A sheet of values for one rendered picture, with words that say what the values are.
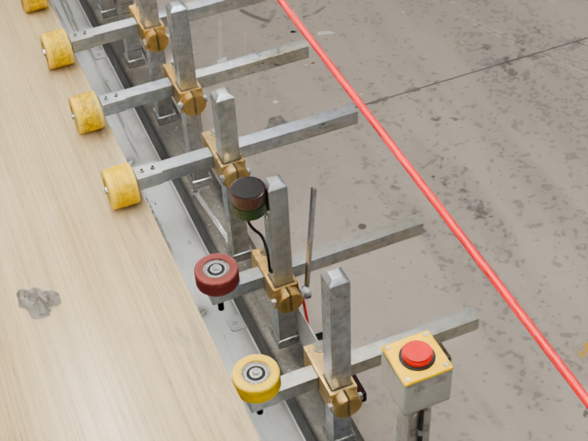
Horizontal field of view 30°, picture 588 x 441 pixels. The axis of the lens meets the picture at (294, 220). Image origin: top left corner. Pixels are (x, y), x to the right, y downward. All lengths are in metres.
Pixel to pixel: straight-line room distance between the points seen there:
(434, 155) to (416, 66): 0.49
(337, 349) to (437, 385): 0.36
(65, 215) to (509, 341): 1.40
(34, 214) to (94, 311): 0.29
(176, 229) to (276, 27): 1.82
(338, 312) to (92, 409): 0.43
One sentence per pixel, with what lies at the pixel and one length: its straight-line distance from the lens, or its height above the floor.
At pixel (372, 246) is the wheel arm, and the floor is 0.84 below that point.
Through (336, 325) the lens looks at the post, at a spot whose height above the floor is 1.03.
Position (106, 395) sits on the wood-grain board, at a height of 0.90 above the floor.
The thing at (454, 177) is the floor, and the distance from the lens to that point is 3.51.
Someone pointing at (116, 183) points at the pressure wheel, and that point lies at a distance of 2.09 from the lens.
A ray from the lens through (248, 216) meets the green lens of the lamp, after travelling 1.83.
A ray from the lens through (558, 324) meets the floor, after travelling 3.13.
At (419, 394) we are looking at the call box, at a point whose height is 1.19.
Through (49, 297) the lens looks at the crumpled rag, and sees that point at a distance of 1.99.
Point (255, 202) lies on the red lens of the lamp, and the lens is 1.81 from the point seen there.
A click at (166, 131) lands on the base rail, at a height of 0.70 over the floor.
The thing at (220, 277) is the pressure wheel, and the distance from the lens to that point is 1.97.
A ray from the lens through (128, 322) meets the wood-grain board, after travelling 1.93.
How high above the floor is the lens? 2.34
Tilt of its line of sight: 44 degrees down
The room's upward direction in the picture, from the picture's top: 3 degrees counter-clockwise
